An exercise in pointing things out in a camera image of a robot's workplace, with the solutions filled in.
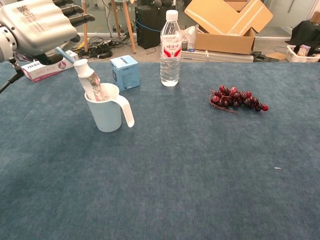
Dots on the left robot hand grey black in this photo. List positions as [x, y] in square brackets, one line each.
[40, 25]

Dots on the light blue toothbrush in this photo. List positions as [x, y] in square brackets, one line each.
[65, 55]

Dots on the floral toothpaste tube white cap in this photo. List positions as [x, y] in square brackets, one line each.
[91, 82]

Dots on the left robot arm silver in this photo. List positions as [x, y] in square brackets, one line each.
[5, 45]

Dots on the white pink toothpaste carton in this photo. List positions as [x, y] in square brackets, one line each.
[45, 71]

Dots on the small blue carton box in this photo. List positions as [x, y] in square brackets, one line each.
[126, 73]

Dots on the open cardboard box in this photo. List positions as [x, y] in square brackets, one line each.
[225, 42]

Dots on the wooden stand leg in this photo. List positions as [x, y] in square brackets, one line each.
[85, 37]
[128, 27]
[115, 20]

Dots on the black computer tower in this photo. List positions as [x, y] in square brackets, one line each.
[147, 35]

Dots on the clear water bottle red label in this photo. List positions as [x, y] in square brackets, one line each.
[170, 62]

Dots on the white plastic bag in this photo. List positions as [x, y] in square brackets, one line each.
[188, 33]

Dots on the long white flat boards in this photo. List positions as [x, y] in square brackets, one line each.
[225, 57]

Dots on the blue table cloth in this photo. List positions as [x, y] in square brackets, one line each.
[175, 162]

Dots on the bunch of red grapes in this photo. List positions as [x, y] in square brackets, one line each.
[235, 98]

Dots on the black flat floor item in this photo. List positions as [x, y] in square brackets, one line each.
[262, 58]

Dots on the flat cardboard piece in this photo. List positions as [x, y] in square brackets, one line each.
[277, 56]

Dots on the white plastic basket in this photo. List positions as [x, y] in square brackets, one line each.
[300, 59]

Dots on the small printed carton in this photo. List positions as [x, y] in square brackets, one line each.
[303, 50]

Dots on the black cloth covered object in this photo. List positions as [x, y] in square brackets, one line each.
[307, 32]

